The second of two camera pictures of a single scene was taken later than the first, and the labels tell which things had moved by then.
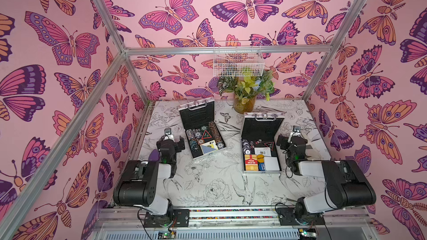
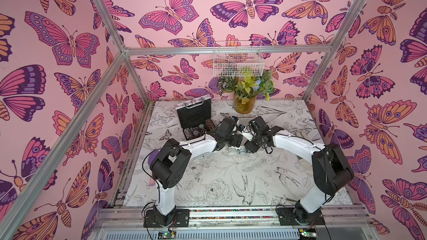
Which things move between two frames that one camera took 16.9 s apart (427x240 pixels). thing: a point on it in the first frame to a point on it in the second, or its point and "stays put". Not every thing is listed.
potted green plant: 246,90 stays put
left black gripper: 178,146 to 237,140
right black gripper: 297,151 to 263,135
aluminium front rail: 118,218 stays put
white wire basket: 238,58 stays put
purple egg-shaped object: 154,155 stays put
